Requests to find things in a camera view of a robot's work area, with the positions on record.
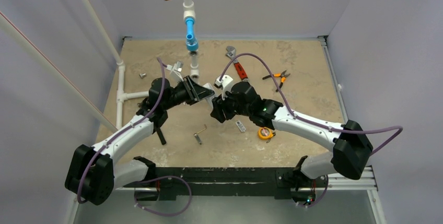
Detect orange handled pliers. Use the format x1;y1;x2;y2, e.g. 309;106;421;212
262;70;290;92

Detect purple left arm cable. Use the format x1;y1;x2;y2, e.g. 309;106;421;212
76;57;192;217

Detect white battery cover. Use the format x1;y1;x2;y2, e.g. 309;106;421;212
236;121;246;133

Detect silver hex key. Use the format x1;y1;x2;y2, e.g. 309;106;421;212
193;124;208;146

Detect red handled adjustable wrench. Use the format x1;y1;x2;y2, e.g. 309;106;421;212
226;46;249;82

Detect yellow tape measure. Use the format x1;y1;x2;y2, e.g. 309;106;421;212
258;127;276;143

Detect black handled hammer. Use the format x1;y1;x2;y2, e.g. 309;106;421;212
155;127;167;146

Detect white pvc pipe assembly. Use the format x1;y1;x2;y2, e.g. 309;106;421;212
116;0;200;129

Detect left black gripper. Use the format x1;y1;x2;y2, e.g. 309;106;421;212
162;76;213;111

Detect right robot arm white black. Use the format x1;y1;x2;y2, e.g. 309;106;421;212
211;78;373;186

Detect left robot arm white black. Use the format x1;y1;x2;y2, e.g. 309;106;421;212
64;76;215;205

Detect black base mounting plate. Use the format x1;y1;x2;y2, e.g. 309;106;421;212
123;167;327;203

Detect aluminium frame rail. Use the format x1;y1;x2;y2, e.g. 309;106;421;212
328;166;378;191

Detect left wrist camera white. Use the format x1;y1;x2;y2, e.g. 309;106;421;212
166;61;183;83

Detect white remote control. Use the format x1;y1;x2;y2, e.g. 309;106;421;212
202;82;217;111

